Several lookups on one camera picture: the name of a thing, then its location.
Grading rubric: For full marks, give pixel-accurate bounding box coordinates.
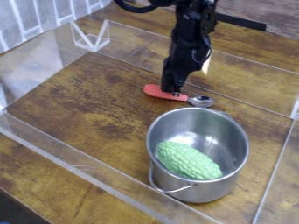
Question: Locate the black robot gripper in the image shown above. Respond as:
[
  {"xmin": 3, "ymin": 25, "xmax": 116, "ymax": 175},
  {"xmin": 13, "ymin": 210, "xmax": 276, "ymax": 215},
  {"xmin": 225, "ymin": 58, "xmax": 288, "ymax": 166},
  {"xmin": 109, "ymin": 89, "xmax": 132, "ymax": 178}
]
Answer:
[{"xmin": 160, "ymin": 27, "xmax": 213, "ymax": 97}]

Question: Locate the orange handled metal spoon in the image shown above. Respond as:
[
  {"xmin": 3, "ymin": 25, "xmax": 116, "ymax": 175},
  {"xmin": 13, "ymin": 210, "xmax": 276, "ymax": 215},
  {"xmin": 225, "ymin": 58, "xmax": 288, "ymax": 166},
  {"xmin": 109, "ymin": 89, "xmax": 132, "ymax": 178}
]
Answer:
[{"xmin": 144, "ymin": 84, "xmax": 213, "ymax": 108}]

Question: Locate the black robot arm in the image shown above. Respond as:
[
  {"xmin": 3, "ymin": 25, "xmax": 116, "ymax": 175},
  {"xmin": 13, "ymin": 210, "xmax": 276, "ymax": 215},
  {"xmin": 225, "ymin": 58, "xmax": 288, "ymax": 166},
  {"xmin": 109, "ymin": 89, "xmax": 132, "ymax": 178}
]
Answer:
[{"xmin": 161, "ymin": 0, "xmax": 217, "ymax": 97}]

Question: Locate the stainless steel pot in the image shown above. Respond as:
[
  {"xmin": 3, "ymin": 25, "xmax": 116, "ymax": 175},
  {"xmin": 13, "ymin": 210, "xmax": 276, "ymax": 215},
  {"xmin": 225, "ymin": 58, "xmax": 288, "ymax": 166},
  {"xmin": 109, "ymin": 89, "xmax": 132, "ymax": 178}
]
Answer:
[{"xmin": 145, "ymin": 108, "xmax": 249, "ymax": 203}]

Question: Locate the green bitter melon toy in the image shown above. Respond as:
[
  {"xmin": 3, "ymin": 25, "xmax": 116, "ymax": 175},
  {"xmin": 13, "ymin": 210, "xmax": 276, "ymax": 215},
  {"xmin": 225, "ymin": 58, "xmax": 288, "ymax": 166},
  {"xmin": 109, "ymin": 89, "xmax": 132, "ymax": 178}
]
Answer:
[{"xmin": 156, "ymin": 141, "xmax": 222, "ymax": 180}]

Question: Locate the clear acrylic corner bracket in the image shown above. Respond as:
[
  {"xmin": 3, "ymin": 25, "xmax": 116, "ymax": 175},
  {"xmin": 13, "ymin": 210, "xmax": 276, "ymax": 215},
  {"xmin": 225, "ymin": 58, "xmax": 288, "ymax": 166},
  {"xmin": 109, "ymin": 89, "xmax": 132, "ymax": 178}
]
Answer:
[{"xmin": 69, "ymin": 20, "xmax": 109, "ymax": 52}]

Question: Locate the black wall strip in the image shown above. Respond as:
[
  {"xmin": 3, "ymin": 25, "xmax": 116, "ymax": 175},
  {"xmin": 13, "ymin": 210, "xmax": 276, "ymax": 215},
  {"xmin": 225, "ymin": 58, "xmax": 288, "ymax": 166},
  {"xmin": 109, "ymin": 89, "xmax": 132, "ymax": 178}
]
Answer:
[{"xmin": 216, "ymin": 13, "xmax": 266, "ymax": 32}]

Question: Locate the black cable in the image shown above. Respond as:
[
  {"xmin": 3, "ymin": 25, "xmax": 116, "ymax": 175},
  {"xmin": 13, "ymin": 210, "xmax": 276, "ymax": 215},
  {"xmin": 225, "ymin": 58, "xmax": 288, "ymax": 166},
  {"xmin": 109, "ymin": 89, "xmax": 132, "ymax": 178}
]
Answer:
[{"xmin": 112, "ymin": 0, "xmax": 173, "ymax": 14}]

